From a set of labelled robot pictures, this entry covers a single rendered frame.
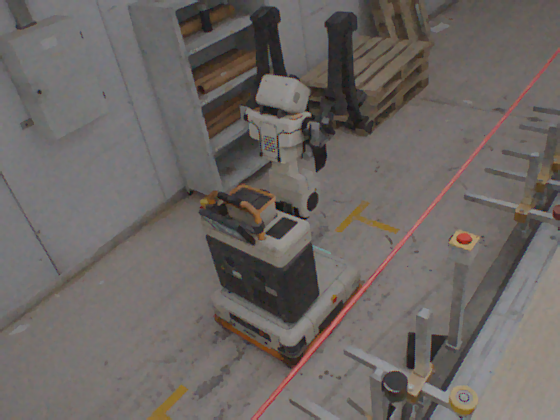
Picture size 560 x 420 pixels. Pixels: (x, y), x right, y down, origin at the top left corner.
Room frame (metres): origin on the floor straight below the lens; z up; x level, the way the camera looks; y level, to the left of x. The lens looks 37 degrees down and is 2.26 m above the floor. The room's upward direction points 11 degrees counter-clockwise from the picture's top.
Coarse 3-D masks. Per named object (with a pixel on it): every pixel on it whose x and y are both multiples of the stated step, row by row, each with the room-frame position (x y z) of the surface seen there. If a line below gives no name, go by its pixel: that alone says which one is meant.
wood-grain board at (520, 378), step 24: (552, 264) 1.20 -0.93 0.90; (552, 288) 1.10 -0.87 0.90; (528, 312) 1.02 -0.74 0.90; (552, 312) 1.00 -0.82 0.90; (528, 336) 0.93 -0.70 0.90; (552, 336) 0.91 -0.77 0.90; (504, 360) 0.86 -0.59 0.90; (528, 360) 0.84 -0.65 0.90; (552, 360) 0.83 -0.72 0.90; (504, 384) 0.78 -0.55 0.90; (528, 384) 0.77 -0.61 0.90; (552, 384) 0.75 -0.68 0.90; (480, 408) 0.73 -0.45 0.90; (504, 408) 0.71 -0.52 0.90; (528, 408) 0.70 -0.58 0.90; (552, 408) 0.68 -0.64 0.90
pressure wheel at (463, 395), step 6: (456, 390) 0.79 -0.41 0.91; (462, 390) 0.79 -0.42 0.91; (468, 390) 0.78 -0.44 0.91; (450, 396) 0.78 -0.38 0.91; (456, 396) 0.77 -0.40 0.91; (462, 396) 0.77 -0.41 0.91; (468, 396) 0.77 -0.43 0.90; (474, 396) 0.76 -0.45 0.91; (450, 402) 0.77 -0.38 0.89; (456, 402) 0.75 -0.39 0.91; (462, 402) 0.75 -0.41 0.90; (468, 402) 0.75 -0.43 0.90; (474, 402) 0.74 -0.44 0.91; (456, 408) 0.74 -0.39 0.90; (462, 408) 0.73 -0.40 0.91; (468, 408) 0.73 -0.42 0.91; (474, 408) 0.73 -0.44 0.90; (462, 414) 0.73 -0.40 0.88; (468, 414) 0.73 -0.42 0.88
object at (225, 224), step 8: (208, 208) 1.95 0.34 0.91; (216, 208) 1.96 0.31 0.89; (208, 216) 1.84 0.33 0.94; (216, 216) 1.82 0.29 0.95; (224, 216) 1.88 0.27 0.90; (216, 224) 1.85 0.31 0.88; (224, 224) 1.76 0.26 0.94; (232, 224) 1.74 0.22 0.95; (240, 224) 1.79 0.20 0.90; (256, 224) 1.75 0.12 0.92; (224, 232) 1.88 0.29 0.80; (232, 232) 1.79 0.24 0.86; (240, 232) 1.72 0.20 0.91; (256, 232) 1.73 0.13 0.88; (240, 240) 1.81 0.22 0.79; (248, 240) 1.74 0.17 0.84
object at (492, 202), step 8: (472, 192) 1.75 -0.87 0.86; (472, 200) 1.73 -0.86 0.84; (480, 200) 1.70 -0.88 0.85; (488, 200) 1.68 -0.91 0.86; (496, 200) 1.67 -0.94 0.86; (496, 208) 1.65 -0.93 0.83; (504, 208) 1.62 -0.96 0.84; (512, 208) 1.60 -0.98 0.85; (536, 216) 1.53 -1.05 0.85; (544, 216) 1.51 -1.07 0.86; (552, 216) 1.50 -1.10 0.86; (552, 224) 1.48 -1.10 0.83
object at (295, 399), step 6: (294, 396) 0.91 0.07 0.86; (300, 396) 0.90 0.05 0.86; (294, 402) 0.89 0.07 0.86; (300, 402) 0.88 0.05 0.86; (306, 402) 0.88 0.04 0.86; (312, 402) 0.87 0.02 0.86; (300, 408) 0.87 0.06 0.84; (306, 408) 0.86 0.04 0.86; (312, 408) 0.85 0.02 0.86; (318, 408) 0.85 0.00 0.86; (312, 414) 0.84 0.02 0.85; (318, 414) 0.83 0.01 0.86; (324, 414) 0.83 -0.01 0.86; (330, 414) 0.82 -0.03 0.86
